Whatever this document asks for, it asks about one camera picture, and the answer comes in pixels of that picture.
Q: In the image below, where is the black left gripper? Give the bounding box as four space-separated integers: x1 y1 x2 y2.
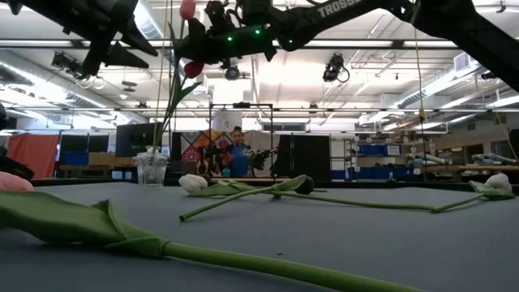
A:
60 0 160 78

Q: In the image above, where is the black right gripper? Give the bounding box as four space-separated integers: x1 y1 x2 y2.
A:
174 18 279 65

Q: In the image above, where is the red artificial tulip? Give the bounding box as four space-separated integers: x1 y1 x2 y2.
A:
156 60 206 152

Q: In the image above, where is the pink artificial tulip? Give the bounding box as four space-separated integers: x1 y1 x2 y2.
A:
160 0 197 151

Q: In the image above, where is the white artificial tulip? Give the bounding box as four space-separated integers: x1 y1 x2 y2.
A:
428 172 517 215
178 173 434 212

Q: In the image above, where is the black artificial tulip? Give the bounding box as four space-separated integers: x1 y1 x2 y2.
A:
178 174 316 222

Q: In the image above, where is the clear glass vase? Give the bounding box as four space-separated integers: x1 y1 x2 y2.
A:
135 146 169 188

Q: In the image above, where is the cardboard box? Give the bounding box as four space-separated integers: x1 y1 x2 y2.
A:
88 152 137 168

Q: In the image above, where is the blue storage bin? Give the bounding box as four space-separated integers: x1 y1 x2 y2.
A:
63 152 90 166

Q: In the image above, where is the person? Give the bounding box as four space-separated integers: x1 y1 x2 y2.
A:
224 126 255 178

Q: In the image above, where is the orange curtain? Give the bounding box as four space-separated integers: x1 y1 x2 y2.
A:
7 133 61 179

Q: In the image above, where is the black panel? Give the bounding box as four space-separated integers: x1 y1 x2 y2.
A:
272 134 332 182

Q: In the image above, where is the black bulky object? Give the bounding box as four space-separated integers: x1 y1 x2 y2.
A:
0 156 36 181

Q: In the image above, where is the near green tulip stem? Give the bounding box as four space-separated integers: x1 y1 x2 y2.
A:
0 171 425 292

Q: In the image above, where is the shelf with blue bins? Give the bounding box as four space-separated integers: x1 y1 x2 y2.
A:
330 137 407 182

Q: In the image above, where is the wooden workbench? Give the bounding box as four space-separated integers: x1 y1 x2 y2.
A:
407 152 519 174

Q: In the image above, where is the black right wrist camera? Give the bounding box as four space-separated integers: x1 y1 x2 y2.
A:
204 0 244 30

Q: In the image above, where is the black round overhead camera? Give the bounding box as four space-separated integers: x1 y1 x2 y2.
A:
224 64 242 81

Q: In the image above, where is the black metal frame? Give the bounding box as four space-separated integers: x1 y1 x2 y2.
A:
208 102 275 179

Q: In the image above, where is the colourful patterned wall hanging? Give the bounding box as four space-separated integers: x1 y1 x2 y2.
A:
180 130 234 176

